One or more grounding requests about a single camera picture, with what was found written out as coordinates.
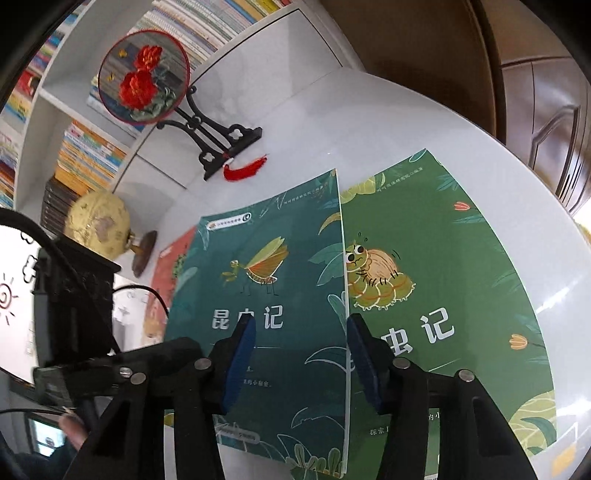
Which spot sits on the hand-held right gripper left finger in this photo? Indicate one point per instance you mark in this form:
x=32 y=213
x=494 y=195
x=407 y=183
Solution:
x=240 y=364

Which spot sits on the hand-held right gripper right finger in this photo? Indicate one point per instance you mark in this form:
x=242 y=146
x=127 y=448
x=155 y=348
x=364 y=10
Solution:
x=364 y=364

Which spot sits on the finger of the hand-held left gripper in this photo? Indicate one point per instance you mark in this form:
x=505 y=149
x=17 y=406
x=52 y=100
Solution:
x=157 y=355

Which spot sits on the salmon red poet book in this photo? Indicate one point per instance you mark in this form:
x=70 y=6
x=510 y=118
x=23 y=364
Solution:
x=161 y=277

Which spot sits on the teal grasshopper cover book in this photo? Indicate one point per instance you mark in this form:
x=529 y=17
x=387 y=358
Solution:
x=286 y=277

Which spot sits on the green caterpillar cover book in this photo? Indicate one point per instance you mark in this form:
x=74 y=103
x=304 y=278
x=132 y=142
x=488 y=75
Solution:
x=461 y=277

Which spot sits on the row of black books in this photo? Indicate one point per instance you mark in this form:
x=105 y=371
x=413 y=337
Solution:
x=57 y=203

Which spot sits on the row of yellow books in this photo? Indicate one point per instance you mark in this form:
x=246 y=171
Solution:
x=92 y=157

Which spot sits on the row of colourful shelf books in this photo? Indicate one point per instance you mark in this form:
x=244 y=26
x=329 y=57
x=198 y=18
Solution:
x=14 y=147

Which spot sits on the person's left hand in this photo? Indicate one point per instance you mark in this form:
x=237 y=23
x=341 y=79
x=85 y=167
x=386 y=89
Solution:
x=74 y=431

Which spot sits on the yellow desk globe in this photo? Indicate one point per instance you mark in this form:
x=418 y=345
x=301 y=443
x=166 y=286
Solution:
x=99 y=221

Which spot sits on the red tassel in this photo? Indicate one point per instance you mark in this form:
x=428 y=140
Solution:
x=244 y=168

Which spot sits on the black carved fan stand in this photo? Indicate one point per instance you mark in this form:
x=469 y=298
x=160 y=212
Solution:
x=217 y=138

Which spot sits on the white bookshelf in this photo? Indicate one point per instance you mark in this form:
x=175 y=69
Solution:
x=258 y=60

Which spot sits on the round red flower fan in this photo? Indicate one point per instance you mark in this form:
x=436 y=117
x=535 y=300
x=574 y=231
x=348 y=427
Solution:
x=207 y=27

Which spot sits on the brown wooden cabinet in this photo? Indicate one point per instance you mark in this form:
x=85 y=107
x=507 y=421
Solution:
x=438 y=55

